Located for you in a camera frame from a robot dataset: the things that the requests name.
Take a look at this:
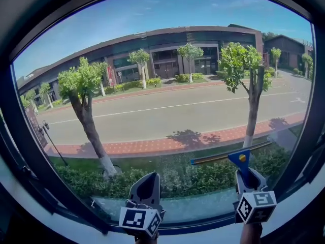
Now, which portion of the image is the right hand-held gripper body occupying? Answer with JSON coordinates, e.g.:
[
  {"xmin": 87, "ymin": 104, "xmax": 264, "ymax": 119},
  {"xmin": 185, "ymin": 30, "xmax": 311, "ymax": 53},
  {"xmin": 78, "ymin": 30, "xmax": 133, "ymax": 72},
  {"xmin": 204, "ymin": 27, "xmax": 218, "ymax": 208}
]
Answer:
[{"xmin": 233, "ymin": 186, "xmax": 278, "ymax": 225}]

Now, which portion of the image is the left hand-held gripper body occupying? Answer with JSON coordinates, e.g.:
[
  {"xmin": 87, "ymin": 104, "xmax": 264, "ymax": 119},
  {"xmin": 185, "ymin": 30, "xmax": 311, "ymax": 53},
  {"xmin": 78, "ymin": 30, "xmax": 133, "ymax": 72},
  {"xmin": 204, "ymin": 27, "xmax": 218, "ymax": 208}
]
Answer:
[{"xmin": 118, "ymin": 199, "xmax": 167, "ymax": 239}]

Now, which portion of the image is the large window glass pane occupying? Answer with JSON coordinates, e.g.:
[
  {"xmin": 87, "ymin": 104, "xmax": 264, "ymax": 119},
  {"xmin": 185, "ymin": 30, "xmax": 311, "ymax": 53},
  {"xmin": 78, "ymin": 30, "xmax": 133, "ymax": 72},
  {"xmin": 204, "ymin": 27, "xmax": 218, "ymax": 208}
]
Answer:
[{"xmin": 12, "ymin": 0, "xmax": 314, "ymax": 225}]

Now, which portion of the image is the dark brown building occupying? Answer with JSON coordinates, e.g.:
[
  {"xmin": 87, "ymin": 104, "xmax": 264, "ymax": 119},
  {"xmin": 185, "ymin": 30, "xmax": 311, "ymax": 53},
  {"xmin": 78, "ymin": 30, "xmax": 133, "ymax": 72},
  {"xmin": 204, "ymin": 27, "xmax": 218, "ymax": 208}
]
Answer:
[{"xmin": 16, "ymin": 23, "xmax": 264, "ymax": 106}]

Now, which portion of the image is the small brown building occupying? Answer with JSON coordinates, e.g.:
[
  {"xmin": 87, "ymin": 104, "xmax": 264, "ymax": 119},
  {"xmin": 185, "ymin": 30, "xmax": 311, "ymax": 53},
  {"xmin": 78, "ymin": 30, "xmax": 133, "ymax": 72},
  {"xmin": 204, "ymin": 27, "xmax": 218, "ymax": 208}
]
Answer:
[{"xmin": 264, "ymin": 34, "xmax": 314, "ymax": 70}]

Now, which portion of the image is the black lamp post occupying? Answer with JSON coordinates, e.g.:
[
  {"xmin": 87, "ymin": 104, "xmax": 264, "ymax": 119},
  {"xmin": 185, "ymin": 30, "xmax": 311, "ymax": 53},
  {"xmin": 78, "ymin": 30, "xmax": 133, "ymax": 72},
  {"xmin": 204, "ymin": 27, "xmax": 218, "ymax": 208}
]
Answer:
[{"xmin": 38, "ymin": 120, "xmax": 69, "ymax": 167}]

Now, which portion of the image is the window with dark frame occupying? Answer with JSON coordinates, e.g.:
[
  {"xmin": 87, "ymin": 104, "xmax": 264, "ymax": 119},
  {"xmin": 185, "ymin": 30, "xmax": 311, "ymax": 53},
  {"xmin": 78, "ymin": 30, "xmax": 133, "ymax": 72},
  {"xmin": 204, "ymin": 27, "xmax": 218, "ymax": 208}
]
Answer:
[{"xmin": 0, "ymin": 0, "xmax": 325, "ymax": 244}]

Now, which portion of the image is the red vertical banner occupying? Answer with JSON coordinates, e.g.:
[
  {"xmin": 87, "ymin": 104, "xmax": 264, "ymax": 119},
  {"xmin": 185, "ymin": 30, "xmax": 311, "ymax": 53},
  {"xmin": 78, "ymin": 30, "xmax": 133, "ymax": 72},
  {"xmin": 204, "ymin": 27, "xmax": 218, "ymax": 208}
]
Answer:
[{"xmin": 106, "ymin": 65, "xmax": 115, "ymax": 87}]

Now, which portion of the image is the green hedge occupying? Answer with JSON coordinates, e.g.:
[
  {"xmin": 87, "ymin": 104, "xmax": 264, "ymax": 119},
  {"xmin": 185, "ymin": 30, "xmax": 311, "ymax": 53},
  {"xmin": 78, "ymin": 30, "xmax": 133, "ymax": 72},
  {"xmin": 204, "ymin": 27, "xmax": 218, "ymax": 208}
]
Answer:
[{"xmin": 54, "ymin": 146, "xmax": 290, "ymax": 200}]

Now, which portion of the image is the person's right forearm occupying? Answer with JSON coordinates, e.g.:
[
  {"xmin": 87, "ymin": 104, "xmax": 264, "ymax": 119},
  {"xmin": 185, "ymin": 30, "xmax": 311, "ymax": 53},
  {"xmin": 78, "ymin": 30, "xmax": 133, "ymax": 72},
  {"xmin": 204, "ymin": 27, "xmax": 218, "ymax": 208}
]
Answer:
[{"xmin": 240, "ymin": 222, "xmax": 264, "ymax": 244}]

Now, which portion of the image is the white window sill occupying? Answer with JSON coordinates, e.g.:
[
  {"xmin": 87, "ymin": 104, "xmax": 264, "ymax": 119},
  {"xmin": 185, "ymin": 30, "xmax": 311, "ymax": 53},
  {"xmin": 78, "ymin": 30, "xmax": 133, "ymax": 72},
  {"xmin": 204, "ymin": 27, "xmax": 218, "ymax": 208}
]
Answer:
[{"xmin": 0, "ymin": 156, "xmax": 325, "ymax": 244}]

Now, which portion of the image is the blue squeegee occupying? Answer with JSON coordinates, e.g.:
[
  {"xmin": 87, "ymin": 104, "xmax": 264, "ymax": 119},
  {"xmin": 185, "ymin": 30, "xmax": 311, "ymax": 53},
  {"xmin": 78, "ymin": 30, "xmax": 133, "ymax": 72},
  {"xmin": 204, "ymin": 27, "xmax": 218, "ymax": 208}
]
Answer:
[{"xmin": 190, "ymin": 140, "xmax": 273, "ymax": 185}]

